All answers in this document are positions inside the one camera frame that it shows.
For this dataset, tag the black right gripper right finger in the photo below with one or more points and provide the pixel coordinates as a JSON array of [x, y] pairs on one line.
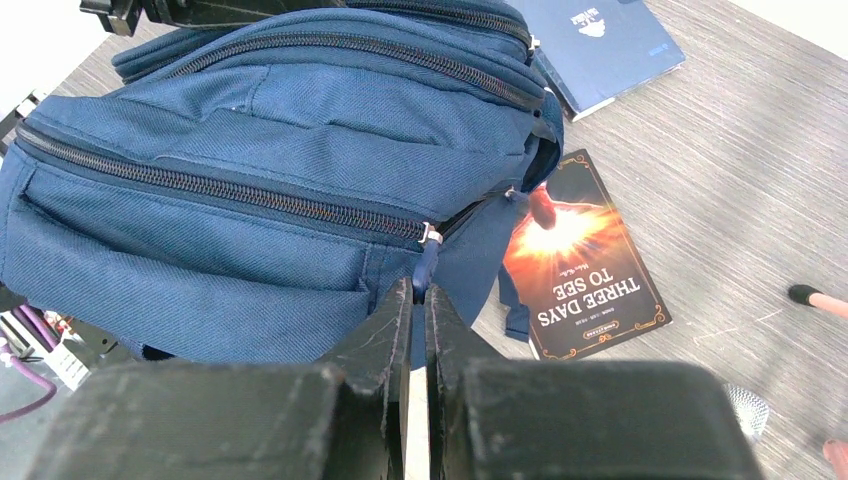
[[495, 418]]

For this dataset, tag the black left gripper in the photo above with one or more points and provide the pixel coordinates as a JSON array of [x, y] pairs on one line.
[[121, 17]]

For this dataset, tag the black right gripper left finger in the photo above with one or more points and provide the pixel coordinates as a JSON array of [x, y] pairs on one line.
[[343, 416]]

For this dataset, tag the dark Three Days book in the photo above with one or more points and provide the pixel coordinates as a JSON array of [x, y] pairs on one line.
[[575, 270]]

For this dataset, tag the navy blue backpack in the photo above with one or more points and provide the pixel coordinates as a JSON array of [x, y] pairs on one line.
[[250, 195]]

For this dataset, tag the dark blue notebook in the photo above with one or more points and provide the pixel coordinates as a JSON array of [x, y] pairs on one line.
[[594, 51]]

